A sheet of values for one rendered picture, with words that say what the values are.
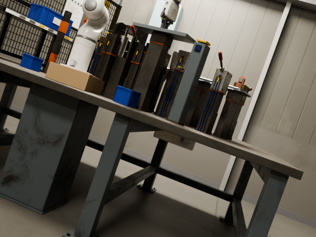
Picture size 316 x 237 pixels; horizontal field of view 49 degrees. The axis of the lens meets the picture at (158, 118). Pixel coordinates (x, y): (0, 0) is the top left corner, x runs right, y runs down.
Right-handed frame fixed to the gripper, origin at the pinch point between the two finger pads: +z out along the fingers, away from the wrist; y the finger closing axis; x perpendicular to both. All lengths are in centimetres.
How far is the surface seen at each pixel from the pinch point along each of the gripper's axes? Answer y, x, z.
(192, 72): -0.8, -28.3, 20.5
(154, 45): -3.2, 0.1, 11.6
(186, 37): -3.3, -19.4, 3.6
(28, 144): -38, 32, 86
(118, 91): -15.0, 2.9, 42.9
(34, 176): -34, 23, 101
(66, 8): 25, 126, -8
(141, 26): -7.3, 9.7, 3.6
